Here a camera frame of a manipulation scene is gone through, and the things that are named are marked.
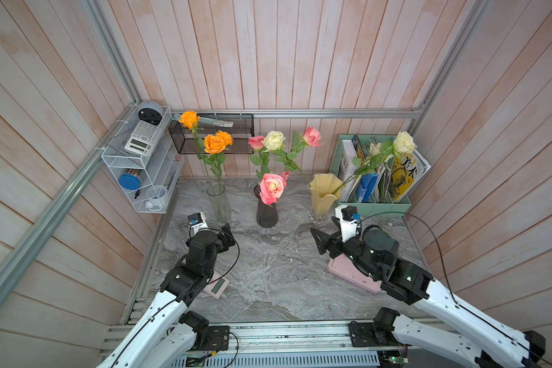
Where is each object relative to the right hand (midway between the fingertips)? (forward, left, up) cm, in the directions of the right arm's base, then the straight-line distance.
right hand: (320, 222), depth 68 cm
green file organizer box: (+25, -42, -26) cm, 55 cm away
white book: (+30, -15, -6) cm, 34 cm away
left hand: (+2, +33, -9) cm, 35 cm away
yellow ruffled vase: (+26, -7, -15) cm, 31 cm away
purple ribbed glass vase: (+25, +19, -33) cm, 46 cm away
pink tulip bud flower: (+19, +10, +1) cm, 22 cm away
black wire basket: (+44, +29, +5) cm, 54 cm away
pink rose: (+28, +20, 0) cm, 34 cm away
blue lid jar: (+14, +64, +3) cm, 65 cm away
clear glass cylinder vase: (+22, +38, -20) cm, 48 cm away
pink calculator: (-11, +36, -28) cm, 47 cm away
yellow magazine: (+36, -43, -12) cm, 58 cm away
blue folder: (+27, -24, -14) cm, 39 cm away
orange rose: (+26, +36, +4) cm, 45 cm away
